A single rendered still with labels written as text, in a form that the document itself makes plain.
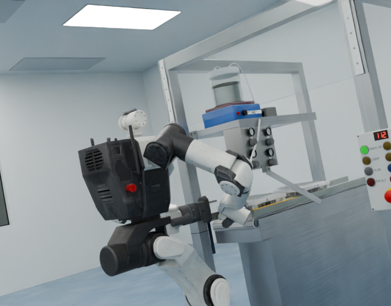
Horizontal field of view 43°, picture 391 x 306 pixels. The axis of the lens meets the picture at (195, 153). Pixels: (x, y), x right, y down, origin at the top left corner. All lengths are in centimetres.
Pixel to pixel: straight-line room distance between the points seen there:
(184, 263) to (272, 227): 50
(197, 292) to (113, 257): 44
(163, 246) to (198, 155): 40
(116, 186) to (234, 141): 64
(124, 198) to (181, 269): 40
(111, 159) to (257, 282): 103
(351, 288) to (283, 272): 60
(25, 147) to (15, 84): 89
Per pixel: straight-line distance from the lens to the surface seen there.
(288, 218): 243
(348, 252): 294
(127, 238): 188
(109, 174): 184
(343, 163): 583
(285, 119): 247
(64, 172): 747
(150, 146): 177
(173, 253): 198
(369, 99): 180
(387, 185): 174
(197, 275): 211
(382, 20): 554
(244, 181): 177
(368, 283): 311
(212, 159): 175
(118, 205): 188
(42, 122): 747
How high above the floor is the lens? 108
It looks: 2 degrees up
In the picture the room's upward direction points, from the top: 11 degrees counter-clockwise
